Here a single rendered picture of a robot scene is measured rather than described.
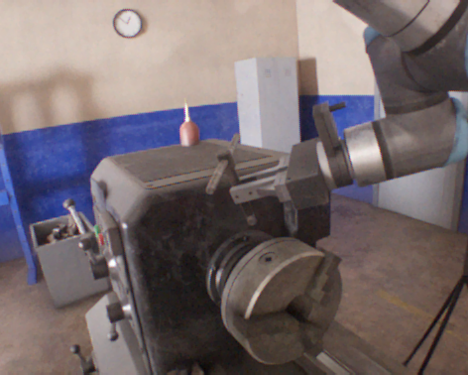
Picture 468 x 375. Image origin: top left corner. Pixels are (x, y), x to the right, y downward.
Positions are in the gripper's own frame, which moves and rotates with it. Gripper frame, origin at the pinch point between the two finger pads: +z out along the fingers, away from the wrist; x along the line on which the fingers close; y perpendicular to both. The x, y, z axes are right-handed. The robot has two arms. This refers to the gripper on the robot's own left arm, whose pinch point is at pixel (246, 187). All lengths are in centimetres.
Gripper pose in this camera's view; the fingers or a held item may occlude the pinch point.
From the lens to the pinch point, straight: 56.9
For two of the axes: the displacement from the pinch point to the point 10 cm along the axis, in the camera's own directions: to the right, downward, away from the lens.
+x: 2.3, -5.1, 8.3
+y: 4.0, 8.3, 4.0
